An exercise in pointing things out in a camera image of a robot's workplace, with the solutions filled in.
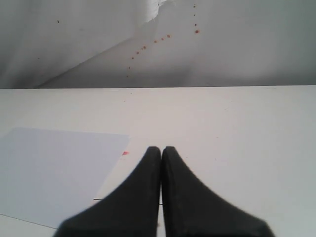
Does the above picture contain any white backdrop sheet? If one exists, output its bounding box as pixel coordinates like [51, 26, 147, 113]
[0, 0, 178, 89]

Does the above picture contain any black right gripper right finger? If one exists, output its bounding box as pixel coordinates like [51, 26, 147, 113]
[161, 146, 274, 237]

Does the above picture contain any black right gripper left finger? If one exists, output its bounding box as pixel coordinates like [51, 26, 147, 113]
[58, 147, 161, 237]

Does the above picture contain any white paper sheet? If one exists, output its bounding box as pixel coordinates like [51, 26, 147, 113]
[0, 128, 129, 228]

